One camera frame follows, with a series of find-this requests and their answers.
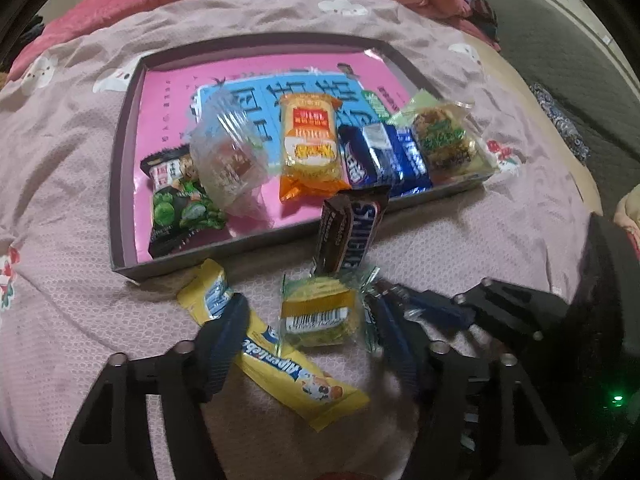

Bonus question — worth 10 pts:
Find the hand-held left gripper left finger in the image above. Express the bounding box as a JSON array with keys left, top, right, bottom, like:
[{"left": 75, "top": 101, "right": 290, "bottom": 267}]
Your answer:
[{"left": 52, "top": 292, "right": 251, "bottom": 480}]

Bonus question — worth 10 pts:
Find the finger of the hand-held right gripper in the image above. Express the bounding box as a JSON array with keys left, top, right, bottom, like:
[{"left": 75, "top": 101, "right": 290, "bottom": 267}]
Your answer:
[
  {"left": 377, "top": 281, "right": 418, "bottom": 311},
  {"left": 400, "top": 279, "right": 577, "bottom": 345}
]

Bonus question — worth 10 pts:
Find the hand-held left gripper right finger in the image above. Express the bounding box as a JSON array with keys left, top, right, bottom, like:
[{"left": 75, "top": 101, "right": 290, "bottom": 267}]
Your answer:
[{"left": 372, "top": 300, "right": 576, "bottom": 480}]

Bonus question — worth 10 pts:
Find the brown chocolate bar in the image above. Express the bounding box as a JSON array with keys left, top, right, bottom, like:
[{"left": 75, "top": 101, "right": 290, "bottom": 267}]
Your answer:
[{"left": 312, "top": 185, "right": 391, "bottom": 276}]

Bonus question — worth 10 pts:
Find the small yellow cake packet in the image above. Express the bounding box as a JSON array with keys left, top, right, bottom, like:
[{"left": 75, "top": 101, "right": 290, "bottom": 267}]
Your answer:
[{"left": 279, "top": 265, "right": 383, "bottom": 353}]

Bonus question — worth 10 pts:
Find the yellow candy packet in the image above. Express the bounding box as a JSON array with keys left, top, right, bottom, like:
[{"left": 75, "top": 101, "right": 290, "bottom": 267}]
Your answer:
[{"left": 177, "top": 259, "right": 371, "bottom": 432}]

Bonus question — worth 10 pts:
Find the pink-lined tray with book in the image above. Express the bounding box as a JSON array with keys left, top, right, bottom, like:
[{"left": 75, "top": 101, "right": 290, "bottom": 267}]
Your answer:
[{"left": 109, "top": 32, "right": 496, "bottom": 283}]

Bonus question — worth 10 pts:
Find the blue snack packet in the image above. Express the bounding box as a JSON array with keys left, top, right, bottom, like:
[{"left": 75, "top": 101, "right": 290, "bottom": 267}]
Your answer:
[{"left": 337, "top": 122, "right": 433, "bottom": 196}]

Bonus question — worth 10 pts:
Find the black green pea snack packet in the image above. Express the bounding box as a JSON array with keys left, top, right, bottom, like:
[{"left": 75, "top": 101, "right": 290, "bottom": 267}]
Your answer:
[{"left": 140, "top": 147, "right": 228, "bottom": 258}]

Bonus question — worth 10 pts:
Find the clear brown pastry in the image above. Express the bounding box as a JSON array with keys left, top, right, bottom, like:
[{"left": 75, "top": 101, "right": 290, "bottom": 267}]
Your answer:
[{"left": 190, "top": 92, "right": 273, "bottom": 218}]

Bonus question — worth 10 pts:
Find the green wrapped pastry packet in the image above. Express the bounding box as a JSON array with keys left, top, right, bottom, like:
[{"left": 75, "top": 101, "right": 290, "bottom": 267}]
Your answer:
[{"left": 392, "top": 87, "right": 501, "bottom": 183}]

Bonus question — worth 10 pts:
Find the orange snack packet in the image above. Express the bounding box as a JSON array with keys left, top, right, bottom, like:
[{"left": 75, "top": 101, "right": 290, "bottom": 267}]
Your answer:
[{"left": 277, "top": 92, "right": 351, "bottom": 203}]

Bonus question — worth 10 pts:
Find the lilac printed bedsheet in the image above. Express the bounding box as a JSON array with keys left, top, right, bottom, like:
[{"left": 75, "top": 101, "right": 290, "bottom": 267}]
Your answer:
[{"left": 0, "top": 0, "right": 606, "bottom": 480}]

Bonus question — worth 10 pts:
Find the blue white patterned cloth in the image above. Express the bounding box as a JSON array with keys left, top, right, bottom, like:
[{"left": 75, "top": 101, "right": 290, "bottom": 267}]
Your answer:
[{"left": 530, "top": 82, "right": 592, "bottom": 163}]

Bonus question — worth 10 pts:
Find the dark grey headboard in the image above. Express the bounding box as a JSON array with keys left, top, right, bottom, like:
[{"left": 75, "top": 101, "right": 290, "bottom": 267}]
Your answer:
[{"left": 435, "top": 0, "right": 640, "bottom": 221}]

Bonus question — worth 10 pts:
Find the dark striped cloth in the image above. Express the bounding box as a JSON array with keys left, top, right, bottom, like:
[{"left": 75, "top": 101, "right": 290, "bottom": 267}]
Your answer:
[{"left": 457, "top": 0, "right": 501, "bottom": 51}]

